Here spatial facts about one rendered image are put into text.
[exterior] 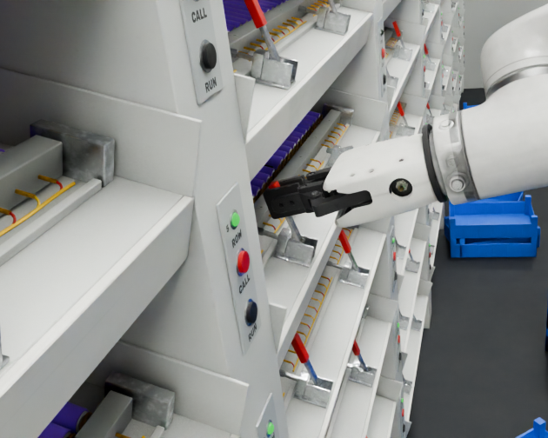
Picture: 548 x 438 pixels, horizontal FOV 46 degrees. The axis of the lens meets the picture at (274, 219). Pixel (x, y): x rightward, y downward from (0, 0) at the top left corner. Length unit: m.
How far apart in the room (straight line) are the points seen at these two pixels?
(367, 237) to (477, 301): 1.16
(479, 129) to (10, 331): 0.42
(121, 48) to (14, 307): 0.16
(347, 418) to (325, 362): 0.22
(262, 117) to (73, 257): 0.25
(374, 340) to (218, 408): 0.75
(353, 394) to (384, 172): 0.57
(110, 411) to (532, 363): 1.64
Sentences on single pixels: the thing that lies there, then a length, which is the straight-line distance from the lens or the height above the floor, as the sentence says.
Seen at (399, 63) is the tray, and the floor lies 0.89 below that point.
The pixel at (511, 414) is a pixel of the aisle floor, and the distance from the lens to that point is 1.84.
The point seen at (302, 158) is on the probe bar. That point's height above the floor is 0.93.
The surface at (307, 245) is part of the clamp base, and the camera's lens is 0.68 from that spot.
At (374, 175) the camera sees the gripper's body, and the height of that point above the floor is 1.00.
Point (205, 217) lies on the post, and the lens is 0.41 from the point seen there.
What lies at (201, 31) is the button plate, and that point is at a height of 1.16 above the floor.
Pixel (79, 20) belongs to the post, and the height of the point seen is 1.18.
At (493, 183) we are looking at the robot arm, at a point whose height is 0.99.
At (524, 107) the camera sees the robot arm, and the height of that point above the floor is 1.05.
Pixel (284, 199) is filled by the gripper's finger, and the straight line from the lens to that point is 0.65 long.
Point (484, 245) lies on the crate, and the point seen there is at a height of 0.05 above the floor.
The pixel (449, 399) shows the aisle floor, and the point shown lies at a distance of 1.87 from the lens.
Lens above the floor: 1.22
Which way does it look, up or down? 25 degrees down
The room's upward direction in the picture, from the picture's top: 8 degrees counter-clockwise
